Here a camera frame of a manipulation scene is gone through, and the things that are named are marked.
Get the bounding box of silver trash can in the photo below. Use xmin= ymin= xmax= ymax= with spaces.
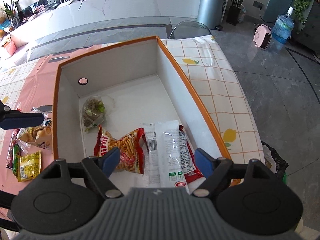
xmin=197 ymin=0 xmax=228 ymax=30

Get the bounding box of white clear long snack packet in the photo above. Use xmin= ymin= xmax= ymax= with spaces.
xmin=143 ymin=120 xmax=189 ymax=191

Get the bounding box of red chocolate bar wrapper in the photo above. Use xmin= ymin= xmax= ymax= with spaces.
xmin=6 ymin=129 xmax=19 ymax=170

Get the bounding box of yellow snack packet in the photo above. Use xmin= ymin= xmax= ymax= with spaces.
xmin=17 ymin=151 xmax=41 ymax=182

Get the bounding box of pink small heater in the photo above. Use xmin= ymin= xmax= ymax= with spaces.
xmin=253 ymin=24 xmax=272 ymax=50

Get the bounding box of green sausage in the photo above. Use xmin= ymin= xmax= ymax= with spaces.
xmin=12 ymin=144 xmax=21 ymax=177

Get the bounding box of black bin bag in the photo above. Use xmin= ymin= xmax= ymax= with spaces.
xmin=261 ymin=141 xmax=289 ymax=184

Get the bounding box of small plant glass vase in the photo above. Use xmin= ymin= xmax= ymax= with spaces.
xmin=2 ymin=0 xmax=20 ymax=29

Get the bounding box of fries snack bag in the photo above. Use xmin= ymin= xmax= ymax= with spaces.
xmin=16 ymin=107 xmax=52 ymax=150

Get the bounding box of white marble tv cabinet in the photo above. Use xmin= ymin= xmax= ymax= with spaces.
xmin=11 ymin=0 xmax=200 ymax=47

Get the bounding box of pink white storage box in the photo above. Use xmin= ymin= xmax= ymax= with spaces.
xmin=1 ymin=35 xmax=17 ymax=58

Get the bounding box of red white snack packet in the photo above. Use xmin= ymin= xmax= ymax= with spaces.
xmin=179 ymin=125 xmax=203 ymax=184

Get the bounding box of pink bottle print mat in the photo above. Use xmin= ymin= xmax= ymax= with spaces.
xmin=0 ymin=43 xmax=106 ymax=221

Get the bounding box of clear acrylic chair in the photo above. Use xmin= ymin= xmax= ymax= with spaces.
xmin=169 ymin=21 xmax=211 ymax=40

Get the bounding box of orange white storage box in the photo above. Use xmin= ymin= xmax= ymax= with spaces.
xmin=52 ymin=36 xmax=229 ymax=163

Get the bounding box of blue water jug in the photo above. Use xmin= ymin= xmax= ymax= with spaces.
xmin=271 ymin=7 xmax=294 ymax=44

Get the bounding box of red orange stick snack bag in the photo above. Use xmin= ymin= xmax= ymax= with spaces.
xmin=93 ymin=125 xmax=145 ymax=174

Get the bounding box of clear green leaf snack bag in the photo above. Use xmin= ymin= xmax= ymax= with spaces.
xmin=81 ymin=96 xmax=105 ymax=132

